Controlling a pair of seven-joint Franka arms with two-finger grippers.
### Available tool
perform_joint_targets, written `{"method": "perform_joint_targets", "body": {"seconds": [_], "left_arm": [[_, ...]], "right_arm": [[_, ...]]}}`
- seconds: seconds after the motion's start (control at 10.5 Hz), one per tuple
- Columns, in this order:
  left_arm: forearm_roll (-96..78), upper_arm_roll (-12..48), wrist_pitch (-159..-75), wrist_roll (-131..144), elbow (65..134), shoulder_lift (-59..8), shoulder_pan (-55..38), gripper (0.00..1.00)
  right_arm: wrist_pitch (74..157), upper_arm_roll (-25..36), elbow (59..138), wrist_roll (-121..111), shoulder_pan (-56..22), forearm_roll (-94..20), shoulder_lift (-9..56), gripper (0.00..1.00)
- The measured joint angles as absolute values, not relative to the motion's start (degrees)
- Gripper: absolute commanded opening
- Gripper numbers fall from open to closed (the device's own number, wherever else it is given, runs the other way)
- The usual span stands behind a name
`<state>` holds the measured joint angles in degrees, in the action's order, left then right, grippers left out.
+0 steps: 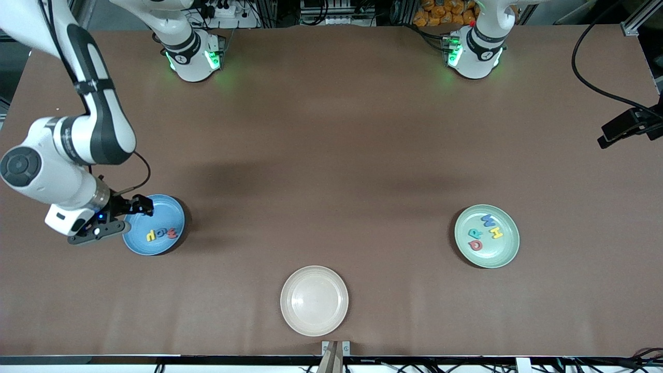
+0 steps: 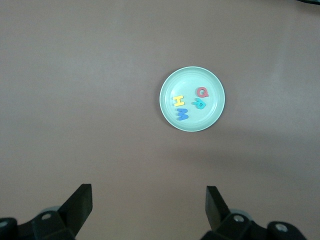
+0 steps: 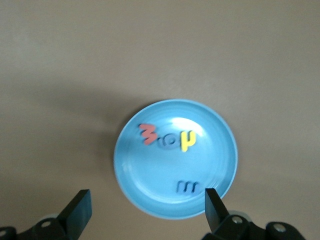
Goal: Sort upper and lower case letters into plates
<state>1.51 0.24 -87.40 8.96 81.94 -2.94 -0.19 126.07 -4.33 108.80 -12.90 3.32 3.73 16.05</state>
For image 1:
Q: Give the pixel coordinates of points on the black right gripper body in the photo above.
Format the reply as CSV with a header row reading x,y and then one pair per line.
x,y
122,206

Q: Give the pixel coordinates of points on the yellow foam letter h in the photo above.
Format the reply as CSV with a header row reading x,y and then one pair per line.
x,y
496,233
150,234

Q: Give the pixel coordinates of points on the blue foam letter g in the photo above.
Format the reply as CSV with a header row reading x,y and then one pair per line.
x,y
162,231

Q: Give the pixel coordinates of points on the red foam letter w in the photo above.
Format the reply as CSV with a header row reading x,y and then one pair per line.
x,y
172,233

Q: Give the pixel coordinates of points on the blue foam letter W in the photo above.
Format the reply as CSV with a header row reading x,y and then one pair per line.
x,y
488,221

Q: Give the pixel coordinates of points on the teal foam letter R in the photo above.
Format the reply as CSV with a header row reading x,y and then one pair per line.
x,y
474,233

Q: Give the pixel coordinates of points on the pink foam letter Q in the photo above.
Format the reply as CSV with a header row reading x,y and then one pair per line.
x,y
475,245

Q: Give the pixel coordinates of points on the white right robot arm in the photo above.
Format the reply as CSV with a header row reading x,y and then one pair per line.
x,y
52,176

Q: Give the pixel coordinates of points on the blue plate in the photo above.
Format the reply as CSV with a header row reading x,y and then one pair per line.
x,y
160,248

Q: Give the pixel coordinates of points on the green plate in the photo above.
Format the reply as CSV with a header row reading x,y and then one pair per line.
x,y
497,254

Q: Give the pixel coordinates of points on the beige plate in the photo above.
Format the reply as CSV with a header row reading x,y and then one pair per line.
x,y
314,300

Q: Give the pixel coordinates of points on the white power strip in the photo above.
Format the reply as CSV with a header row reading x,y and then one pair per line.
x,y
228,13

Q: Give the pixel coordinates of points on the bag of orange items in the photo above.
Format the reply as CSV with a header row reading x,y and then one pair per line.
x,y
440,13

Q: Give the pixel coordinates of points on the aluminium frame profile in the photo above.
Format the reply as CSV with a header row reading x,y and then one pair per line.
x,y
632,26

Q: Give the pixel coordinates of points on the metal mount bracket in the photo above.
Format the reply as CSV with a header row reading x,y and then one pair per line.
x,y
326,347

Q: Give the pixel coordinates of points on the beige mount pole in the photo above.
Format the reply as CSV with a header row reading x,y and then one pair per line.
x,y
334,362

